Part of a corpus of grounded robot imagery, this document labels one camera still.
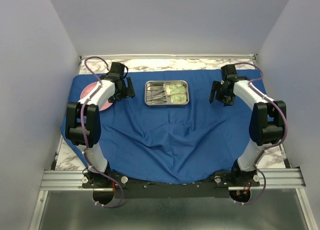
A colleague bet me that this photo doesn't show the steel instrument tray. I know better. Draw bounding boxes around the steel instrument tray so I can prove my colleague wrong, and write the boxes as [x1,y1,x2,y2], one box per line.
[144,81,190,106]

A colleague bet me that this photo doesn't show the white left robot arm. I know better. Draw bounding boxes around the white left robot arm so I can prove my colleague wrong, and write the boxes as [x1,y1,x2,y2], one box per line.
[65,62,135,187]

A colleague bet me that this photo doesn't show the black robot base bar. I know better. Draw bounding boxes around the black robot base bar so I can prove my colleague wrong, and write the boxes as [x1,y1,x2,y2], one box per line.
[81,170,260,204]

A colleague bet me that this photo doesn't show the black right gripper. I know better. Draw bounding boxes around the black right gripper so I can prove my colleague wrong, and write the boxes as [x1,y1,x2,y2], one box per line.
[208,80,235,107]

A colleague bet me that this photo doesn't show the pink plastic plate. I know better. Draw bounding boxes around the pink plastic plate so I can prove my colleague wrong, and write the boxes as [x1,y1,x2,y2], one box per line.
[79,82,113,112]

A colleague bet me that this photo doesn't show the blue surgical drape cloth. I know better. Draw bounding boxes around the blue surgical drape cloth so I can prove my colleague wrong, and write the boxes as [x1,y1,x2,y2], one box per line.
[60,68,267,185]

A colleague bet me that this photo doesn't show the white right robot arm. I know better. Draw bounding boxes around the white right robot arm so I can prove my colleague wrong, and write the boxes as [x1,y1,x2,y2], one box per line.
[209,64,288,186]

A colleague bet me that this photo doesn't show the steel surgical instruments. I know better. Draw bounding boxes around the steel surgical instruments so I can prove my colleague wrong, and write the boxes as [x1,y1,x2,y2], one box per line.
[145,86,167,105]

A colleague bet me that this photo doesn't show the aluminium table edge rail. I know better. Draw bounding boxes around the aluminium table edge rail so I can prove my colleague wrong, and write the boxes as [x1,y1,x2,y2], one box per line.
[79,53,258,61]

